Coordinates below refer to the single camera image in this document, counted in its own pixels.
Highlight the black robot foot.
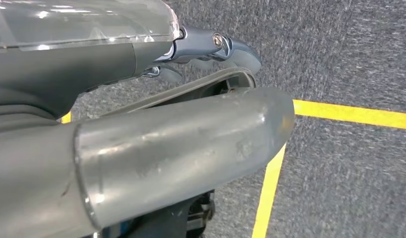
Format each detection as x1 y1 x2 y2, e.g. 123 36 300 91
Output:
101 189 217 238

